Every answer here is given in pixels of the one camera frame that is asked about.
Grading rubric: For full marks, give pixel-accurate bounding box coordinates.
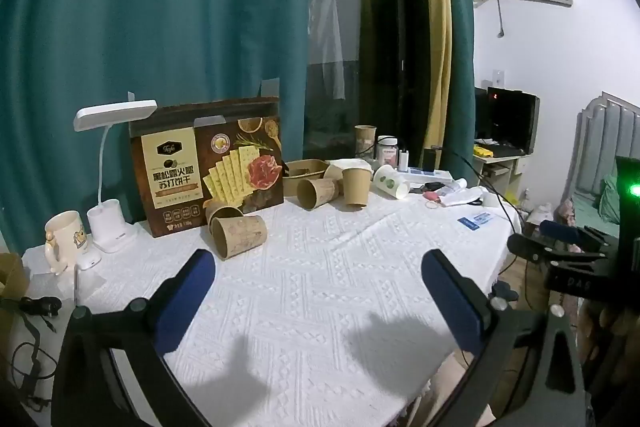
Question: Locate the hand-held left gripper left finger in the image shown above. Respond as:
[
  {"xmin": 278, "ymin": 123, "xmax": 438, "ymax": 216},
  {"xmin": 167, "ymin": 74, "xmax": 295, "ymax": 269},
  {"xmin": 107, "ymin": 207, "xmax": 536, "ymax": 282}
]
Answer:
[{"xmin": 50, "ymin": 248, "xmax": 217, "ymax": 427}]

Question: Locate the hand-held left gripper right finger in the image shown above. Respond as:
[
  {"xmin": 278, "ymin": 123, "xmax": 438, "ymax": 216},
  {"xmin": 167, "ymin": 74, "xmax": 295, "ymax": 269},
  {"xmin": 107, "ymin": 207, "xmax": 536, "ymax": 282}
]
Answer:
[{"xmin": 421, "ymin": 249, "xmax": 587, "ymax": 427}]

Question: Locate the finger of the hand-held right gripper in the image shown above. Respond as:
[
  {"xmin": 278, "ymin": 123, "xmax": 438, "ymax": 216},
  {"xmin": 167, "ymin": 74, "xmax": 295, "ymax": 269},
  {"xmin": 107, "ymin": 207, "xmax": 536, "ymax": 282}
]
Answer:
[
  {"xmin": 539, "ymin": 219, "xmax": 621, "ymax": 253},
  {"xmin": 507, "ymin": 233, "xmax": 608, "ymax": 267}
]

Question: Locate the brown speckled paper cup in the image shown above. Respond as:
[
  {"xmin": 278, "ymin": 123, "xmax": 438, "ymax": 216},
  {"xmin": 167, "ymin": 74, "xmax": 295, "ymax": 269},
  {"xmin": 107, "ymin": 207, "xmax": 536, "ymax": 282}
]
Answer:
[
  {"xmin": 296, "ymin": 177, "xmax": 341, "ymax": 211},
  {"xmin": 204, "ymin": 199, "xmax": 246, "ymax": 228},
  {"xmin": 210, "ymin": 214, "xmax": 268, "ymax": 261}
]

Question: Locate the white cup with green print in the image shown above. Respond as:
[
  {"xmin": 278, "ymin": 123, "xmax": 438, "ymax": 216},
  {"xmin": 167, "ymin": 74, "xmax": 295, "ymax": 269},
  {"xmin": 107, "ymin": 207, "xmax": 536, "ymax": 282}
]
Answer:
[{"xmin": 372, "ymin": 164, "xmax": 412, "ymax": 200}]

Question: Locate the plain brown paper cup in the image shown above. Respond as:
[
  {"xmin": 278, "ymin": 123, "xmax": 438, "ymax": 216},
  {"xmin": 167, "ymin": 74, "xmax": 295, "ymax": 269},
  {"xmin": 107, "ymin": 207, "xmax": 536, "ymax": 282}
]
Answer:
[{"xmin": 341, "ymin": 167, "xmax": 373, "ymax": 208}]

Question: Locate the tall patterned paper cup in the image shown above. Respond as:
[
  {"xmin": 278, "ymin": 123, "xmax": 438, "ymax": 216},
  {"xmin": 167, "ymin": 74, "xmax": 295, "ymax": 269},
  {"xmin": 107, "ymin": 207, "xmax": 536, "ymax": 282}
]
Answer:
[{"xmin": 355, "ymin": 125, "xmax": 377, "ymax": 158}]

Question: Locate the person's right hand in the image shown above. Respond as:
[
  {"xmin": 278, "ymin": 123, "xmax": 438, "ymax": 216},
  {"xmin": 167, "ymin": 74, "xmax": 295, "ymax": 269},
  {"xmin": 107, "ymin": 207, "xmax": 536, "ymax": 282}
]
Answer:
[{"xmin": 577, "ymin": 299, "xmax": 640, "ymax": 344}]

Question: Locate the green pillow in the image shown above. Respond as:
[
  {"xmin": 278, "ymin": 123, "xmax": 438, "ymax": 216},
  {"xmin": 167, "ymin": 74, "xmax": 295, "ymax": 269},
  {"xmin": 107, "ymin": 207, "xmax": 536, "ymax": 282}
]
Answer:
[{"xmin": 596, "ymin": 173, "xmax": 624, "ymax": 226}]

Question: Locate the blue card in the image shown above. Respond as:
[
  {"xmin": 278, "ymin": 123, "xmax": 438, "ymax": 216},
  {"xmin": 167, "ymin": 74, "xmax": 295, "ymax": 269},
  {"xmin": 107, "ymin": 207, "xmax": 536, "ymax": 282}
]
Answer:
[{"xmin": 457, "ymin": 211, "xmax": 496, "ymax": 228}]

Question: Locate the white paper pile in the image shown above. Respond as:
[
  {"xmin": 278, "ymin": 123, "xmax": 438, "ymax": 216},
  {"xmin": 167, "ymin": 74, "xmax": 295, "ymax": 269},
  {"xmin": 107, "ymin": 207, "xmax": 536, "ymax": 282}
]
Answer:
[{"xmin": 439, "ymin": 178, "xmax": 490, "ymax": 208}]

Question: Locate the white side desk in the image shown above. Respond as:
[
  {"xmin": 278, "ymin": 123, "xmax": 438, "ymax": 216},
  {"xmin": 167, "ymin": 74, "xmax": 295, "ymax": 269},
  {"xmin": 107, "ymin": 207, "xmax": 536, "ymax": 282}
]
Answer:
[{"xmin": 471, "ymin": 151, "xmax": 527, "ymax": 200}]

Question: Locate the grey padded headboard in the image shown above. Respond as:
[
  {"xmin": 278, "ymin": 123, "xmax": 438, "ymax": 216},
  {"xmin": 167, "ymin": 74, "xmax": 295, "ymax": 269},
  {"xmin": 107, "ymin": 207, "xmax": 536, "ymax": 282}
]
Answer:
[{"xmin": 562, "ymin": 91, "xmax": 640, "ymax": 220}]

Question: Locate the white desk lamp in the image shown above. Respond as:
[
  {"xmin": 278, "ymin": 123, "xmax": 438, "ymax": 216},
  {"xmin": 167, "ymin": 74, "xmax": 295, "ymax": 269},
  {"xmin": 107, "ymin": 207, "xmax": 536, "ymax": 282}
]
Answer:
[{"xmin": 73, "ymin": 99, "xmax": 158, "ymax": 254}]

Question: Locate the black monitor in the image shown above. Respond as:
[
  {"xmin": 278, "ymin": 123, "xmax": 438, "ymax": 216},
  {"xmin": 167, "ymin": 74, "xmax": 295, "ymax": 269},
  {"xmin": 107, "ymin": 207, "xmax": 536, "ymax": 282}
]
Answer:
[{"xmin": 475, "ymin": 86, "xmax": 541, "ymax": 156}]

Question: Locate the brown cracker box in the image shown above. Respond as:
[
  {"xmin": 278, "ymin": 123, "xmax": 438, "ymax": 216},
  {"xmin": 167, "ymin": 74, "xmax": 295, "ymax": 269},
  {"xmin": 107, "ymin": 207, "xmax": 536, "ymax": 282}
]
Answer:
[{"xmin": 129, "ymin": 96, "xmax": 285, "ymax": 239}]

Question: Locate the white textured tablecloth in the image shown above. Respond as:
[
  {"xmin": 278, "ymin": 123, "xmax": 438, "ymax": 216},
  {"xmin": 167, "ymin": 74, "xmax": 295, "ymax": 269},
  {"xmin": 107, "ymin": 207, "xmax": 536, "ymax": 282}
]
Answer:
[{"xmin": 20, "ymin": 157, "xmax": 525, "ymax": 427}]

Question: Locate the white cartoon mug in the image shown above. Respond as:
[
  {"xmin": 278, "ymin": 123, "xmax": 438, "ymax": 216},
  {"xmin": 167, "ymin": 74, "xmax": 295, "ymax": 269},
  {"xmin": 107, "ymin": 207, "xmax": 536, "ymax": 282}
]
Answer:
[{"xmin": 44, "ymin": 210, "xmax": 91, "ymax": 276}]

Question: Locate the black power adapter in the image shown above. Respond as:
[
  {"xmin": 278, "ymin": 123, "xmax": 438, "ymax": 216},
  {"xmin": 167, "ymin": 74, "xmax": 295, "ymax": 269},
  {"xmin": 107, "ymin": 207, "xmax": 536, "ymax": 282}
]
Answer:
[{"xmin": 17, "ymin": 295, "xmax": 64, "ymax": 319}]

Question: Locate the jar with white lid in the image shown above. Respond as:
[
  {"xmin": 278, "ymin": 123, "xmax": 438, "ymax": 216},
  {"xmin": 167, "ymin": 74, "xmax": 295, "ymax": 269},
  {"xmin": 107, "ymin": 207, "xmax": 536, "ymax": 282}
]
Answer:
[{"xmin": 376, "ymin": 135, "xmax": 400, "ymax": 168}]

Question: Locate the brown paper tray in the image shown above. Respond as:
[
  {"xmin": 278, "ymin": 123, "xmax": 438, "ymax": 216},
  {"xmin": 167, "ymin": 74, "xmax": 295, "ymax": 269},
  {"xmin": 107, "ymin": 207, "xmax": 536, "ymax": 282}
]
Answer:
[{"xmin": 283, "ymin": 159, "xmax": 331, "ymax": 180}]

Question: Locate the narrow teal curtain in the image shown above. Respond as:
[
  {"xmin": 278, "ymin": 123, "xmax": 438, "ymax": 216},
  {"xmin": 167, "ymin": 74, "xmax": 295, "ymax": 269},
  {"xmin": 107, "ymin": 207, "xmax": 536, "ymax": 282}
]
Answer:
[{"xmin": 434, "ymin": 0, "xmax": 477, "ymax": 168}]

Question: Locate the dark glass window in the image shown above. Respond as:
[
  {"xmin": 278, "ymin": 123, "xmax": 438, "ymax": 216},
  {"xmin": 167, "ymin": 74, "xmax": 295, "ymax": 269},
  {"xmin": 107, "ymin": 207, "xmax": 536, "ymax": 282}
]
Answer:
[{"xmin": 304, "ymin": 0, "xmax": 441, "ymax": 162}]

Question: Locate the yellow curtain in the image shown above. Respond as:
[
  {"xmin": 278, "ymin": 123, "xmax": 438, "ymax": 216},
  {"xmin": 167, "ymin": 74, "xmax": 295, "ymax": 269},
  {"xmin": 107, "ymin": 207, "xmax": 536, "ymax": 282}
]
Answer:
[{"xmin": 410, "ymin": 0, "xmax": 458, "ymax": 168}]

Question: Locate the wide teal curtain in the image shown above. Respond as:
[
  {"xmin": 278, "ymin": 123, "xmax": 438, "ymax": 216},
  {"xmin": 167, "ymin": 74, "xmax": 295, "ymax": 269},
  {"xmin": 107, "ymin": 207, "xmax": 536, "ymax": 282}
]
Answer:
[{"xmin": 0, "ymin": 0, "xmax": 312, "ymax": 254}]

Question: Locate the thin black cable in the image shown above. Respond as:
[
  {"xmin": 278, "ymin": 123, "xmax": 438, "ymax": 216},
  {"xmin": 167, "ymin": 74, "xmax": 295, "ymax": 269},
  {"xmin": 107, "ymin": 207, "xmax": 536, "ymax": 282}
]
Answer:
[{"xmin": 9, "ymin": 307, "xmax": 60, "ymax": 410}]

